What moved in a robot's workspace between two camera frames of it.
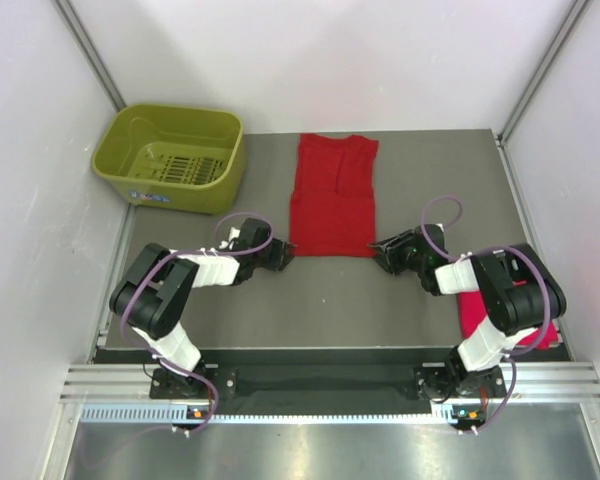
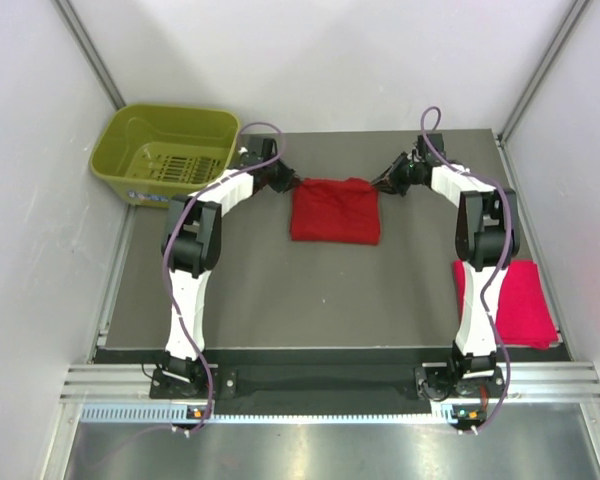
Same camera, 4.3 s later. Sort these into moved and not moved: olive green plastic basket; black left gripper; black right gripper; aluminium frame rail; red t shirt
Moved: red t shirt; black left gripper; black right gripper
Not moved: aluminium frame rail; olive green plastic basket
